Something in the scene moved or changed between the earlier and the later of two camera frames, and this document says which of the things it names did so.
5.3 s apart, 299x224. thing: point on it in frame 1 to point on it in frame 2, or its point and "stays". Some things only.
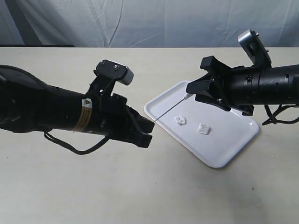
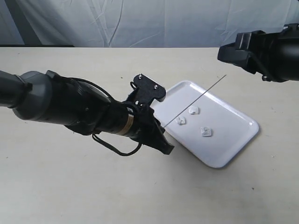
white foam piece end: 187,95 to 194,110
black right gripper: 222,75 to 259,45
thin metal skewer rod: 170,108 to 195,100
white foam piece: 180,119 stays
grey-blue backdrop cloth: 147,23 stays
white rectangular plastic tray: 213,133 stays
